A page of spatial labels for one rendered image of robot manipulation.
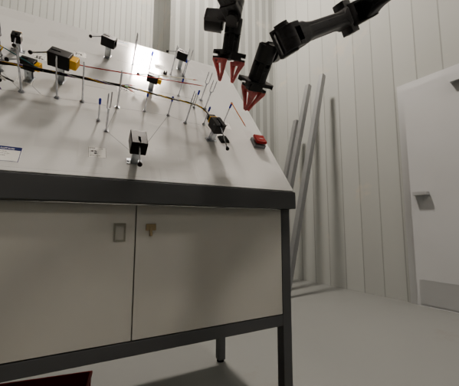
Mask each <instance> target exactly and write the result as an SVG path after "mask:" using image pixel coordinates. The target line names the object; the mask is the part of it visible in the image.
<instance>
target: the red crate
mask: <svg viewBox="0 0 459 386"><path fill-rule="evenodd" d="M92 374H93V371H83V372H78V373H72V374H66V375H56V376H50V377H46V378H36V379H30V380H24V381H14V382H8V383H3V384H0V386H90V383H91V377H92Z"/></svg>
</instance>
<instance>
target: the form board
mask: <svg viewBox="0 0 459 386"><path fill-rule="evenodd" d="M0 25H1V31H2V36H1V37H0V42H1V46H2V47H5V48H6V49H8V50H10V48H11V47H12V45H11V44H13V42H11V32H12V31H19V32H22V38H23V41H22V43H21V49H22V50H25V51H26V52H25V54H23V53H19V57H20V56H21V55H24V56H26V57H31V58H33V56H34V53H33V54H29V53H28V51H29V50H31V51H47V50H49V49H50V48H51V47H52V46H54V47H58V48H60V49H62V50H65V51H69V52H71V53H73V52H74V51H79V52H83V53H86V54H87V58H83V57H79V58H80V64H81V65H84V62H85V66H88V67H85V68H84V76H85V77H89V78H93V79H96V80H103V81H107V82H111V83H120V75H121V73H118V72H113V71H108V70H115V71H120V72H121V70H122V71H123V72H125V73H130V74H136V73H140V74H147V73H148V72H153V73H155V74H158V75H164V76H160V77H162V78H163V79H167V80H162V82H161V84H160V85H159V84H157V85H155V84H154V91H153V93H156V94H160V95H163V96H165V97H171V98H172V97H174V98H175V99H177V100H184V101H188V102H191V100H192V103H193V100H194V98H195V100H196V97H197V95H198V91H199V90H200V93H199V95H198V99H197V101H196V104H198V105H199V106H201V107H203V108H204V107H205V105H206V103H207V100H208V97H209V94H210V92H209V90H210V88H211V90H210V91H211V92H212V91H213V90H214V92H213V93H211V96H210V98H209V101H208V104H207V106H206V109H207V111H208V108H209V107H211V109H210V111H209V114H213V115H215V116H217V117H221V119H222V120H223V121H224V119H225V116H226V114H227V112H228V109H229V106H230V104H231V102H232V103H233V105H234V106H231V108H230V110H229V112H228V115H227V117H226V119H225V123H230V125H231V128H232V130H231V129H225V131H224V132H223V133H224V136H226V137H227V138H228V140H229V143H227V146H228V147H229V150H228V151H227V150H226V145H225V143H221V141H220V140H219V138H218V136H222V134H217V136H216V140H217V142H207V140H206V138H205V137H209V134H210V132H211V129H210V128H209V126H208V120H207V119H206V121H205V117H206V115H207V113H206V112H205V111H204V110H203V109H202V108H200V107H198V106H195V109H194V108H191V110H190V113H189V117H188V119H187V123H188V124H187V125H185V124H184V123H183V122H185V120H186V117H187V115H188V112H189V107H190V105H191V104H189V103H183V102H181V101H176V100H173V101H172V105H171V109H170V111H169V107H170V103H171V100H170V99H168V98H164V97H161V96H156V95H153V94H149V96H148V100H147V103H146V94H147V93H145V92H142V91H140V90H134V89H131V90H133V91H135V92H131V91H130V93H123V92H120V99H119V105H118V106H119V107H120V108H119V109H116V108H115V106H116V104H117V97H118V92H119V91H117V89H116V86H113V85H108V84H104V83H97V82H93V81H90V80H84V101H85V103H81V102H80V100H81V95H82V79H78V78H73V77H64V79H66V81H65V82H64V83H63V85H60V84H58V85H57V88H58V96H59V97H60V99H59V100H56V99H55V98H54V97H55V96H56V83H55V81H56V78H55V74H49V73H45V72H37V71H35V72H34V77H36V78H35V79H34V82H33V84H32V86H30V85H25V84H22V89H23V91H24V92H25V93H19V92H18V91H19V90H20V84H19V83H14V82H12V81H10V80H3V79H2V82H0V87H1V89H0V145H1V146H14V147H22V148H23V149H22V153H21V157H20V160H19V162H5V161H0V172H17V173H28V174H39V175H60V176H71V177H82V178H103V179H114V180H126V181H137V182H158V183H169V184H180V185H201V186H212V187H223V188H244V189H255V190H267V191H288V192H293V189H292V188H291V186H290V183H289V182H288V180H287V178H286V177H285V175H284V173H283V172H282V170H281V168H280V166H279V165H278V163H277V160H276V159H275V158H274V155H273V154H272V152H271V150H270V148H269V147H268V145H267V144H266V147H265V149H259V148H254V146H253V144H252V143H251V141H250V139H251V137H253V135H254V134H256V135H260V136H262V135H261V132H260V130H259V129H258V127H257V125H256V124H255V122H254V120H253V119H252V117H251V114H250V113H249V112H248V111H247V110H246V111H245V110H244V106H243V100H242V99H241V97H240V95H239V94H238V92H237V90H236V89H235V87H234V84H233V83H231V79H230V77H229V76H228V74H227V72H226V71H225V70H224V73H223V76H222V79H221V81H218V75H217V71H216V69H215V67H213V66H211V65H207V64H203V63H200V62H197V61H192V60H190V61H189V63H188V66H187V69H186V72H185V77H183V75H182V73H183V70H184V67H185V62H184V61H183V63H182V69H181V70H177V69H176V68H177V66H178V63H179V59H175V63H174V66H173V69H172V65H173V61H174V57H175V55H172V54H167V53H165V52H161V51H157V50H154V49H151V48H148V47H143V46H140V45H137V46H136V45H135V44H133V43H129V42H127V41H122V40H119V39H117V40H118V41H122V42H125V43H128V47H125V46H122V45H118V44H117V45H116V48H115V49H111V56H112V57H111V58H110V59H109V60H108V59H106V58H103V57H104V56H105V46H103V45H101V44H100V42H101V37H92V38H90V37H89V34H91V35H92V36H101V34H98V33H94V32H92V31H87V30H84V29H81V28H76V27H73V26H70V25H66V24H62V23H60V22H56V21H52V20H49V19H46V18H41V17H38V16H35V15H30V14H27V13H24V12H21V11H16V10H14V9H10V8H6V7H3V6H0ZM135 46H136V53H135V58H134V64H135V65H132V64H131V63H132V62H133V55H134V50H135ZM6 49H4V48H3V49H2V54H3V56H2V57H3V59H4V58H5V57H8V58H17V57H16V55H14V54H13V53H15V54H16V51H11V52H13V53H11V52H10V51H7V50H6ZM152 51H153V56H152V55H151V54H152ZM151 56H152V62H151V66H150V68H151V70H149V69H148V68H149V64H150V60H151ZM75 57H77V56H75ZM154 64H159V65H162V66H164V68H165V71H167V75H165V74H163V72H164V70H160V69H158V68H155V65H154ZM90 67H97V68H102V69H107V70H100V69H95V68H90ZM171 69H172V76H171V75H169V74H170V73H171ZM208 72H209V75H208ZM211 73H213V74H212V76H211ZM165 76H169V77H165ZM207 76H208V79H207V80H206V78H207ZM177 77H181V78H177ZM210 77H211V79H210ZM182 78H187V79H184V82H185V83H183V84H182V83H179V82H174V81H169V80H175V81H180V82H182ZM189 79H196V80H189ZM209 80H210V82H209ZM213 80H214V82H213V84H212V81H213ZM205 81H206V83H208V82H209V83H208V85H207V87H206V89H205ZM216 81H218V82H217V83H216ZM187 83H193V84H198V85H202V86H197V85H192V84H187ZM181 84H182V88H181V91H180V94H179V90H180V87H181ZM211 84H212V87H211ZM215 84H216V86H215ZM214 87H215V89H214ZM204 89H205V92H204V95H203V97H202V94H203V91H204ZM194 91H195V94H196V93H197V94H196V97H195V94H194V96H193V93H194ZM112 92H113V98H112V104H111V107H110V99H111V93H112ZM108 93H109V94H110V96H109V103H108V108H109V107H110V112H109V119H108V126H107V129H108V130H109V132H104V131H103V130H104V129H105V128H106V121H107V97H108ZM178 94H179V96H177V95H178ZM192 96H193V99H192ZM99 98H101V99H102V100H101V104H100V122H97V121H96V119H97V118H98V109H99ZM201 98H202V100H203V101H200V100H199V99H201ZM145 103H146V112H145V113H144V112H143V110H144V107H145ZM194 103H195V101H194ZM193 106H194V105H193ZM234 107H235V109H236V110H237V111H238V114H239V115H240V117H241V118H242V120H243V122H244V123H245V125H244V124H243V122H242V121H241V118H240V117H239V115H238V114H237V112H236V110H235V109H234ZM168 111H169V115H170V116H167V115H166V114H167V113H168ZM204 121H205V126H204V125H202V124H203V122H204ZM245 126H246V127H245ZM131 129H134V130H139V131H144V132H146V134H147V139H148V148H147V151H146V155H140V156H141V160H142V164H143V165H142V166H141V167H139V166H138V165H135V164H127V163H126V158H129V159H131V155H132V154H130V148H129V137H130V130H131ZM88 146H94V147H102V148H106V149H107V158H106V159H102V158H94V157H88Z"/></svg>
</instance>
